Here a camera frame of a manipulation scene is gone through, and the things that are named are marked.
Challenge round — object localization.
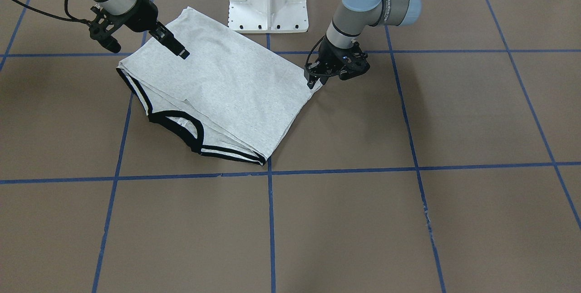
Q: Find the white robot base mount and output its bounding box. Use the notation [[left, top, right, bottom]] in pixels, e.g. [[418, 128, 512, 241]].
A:
[[227, 0, 309, 34]]

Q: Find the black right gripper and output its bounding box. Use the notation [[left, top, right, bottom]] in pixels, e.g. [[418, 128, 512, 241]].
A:
[[89, 0, 190, 60]]

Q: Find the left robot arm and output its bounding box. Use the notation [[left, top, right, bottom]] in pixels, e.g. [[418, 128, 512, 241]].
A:
[[303, 0, 423, 89]]

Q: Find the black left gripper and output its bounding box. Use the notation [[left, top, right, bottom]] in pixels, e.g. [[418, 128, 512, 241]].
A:
[[305, 37, 370, 90]]

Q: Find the grey cartoon print t-shirt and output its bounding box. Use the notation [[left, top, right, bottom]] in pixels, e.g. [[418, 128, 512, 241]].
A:
[[117, 7, 321, 166]]

